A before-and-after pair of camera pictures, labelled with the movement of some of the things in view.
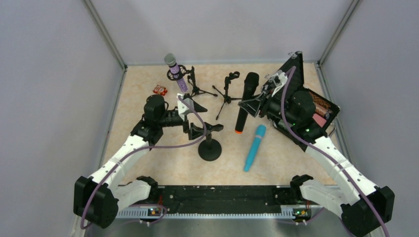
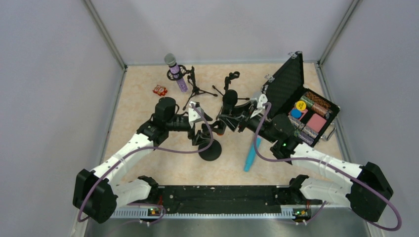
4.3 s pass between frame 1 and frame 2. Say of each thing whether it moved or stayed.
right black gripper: moved
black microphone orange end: moved
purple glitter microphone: stayed
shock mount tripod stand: stayed
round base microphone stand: stayed
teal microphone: stayed
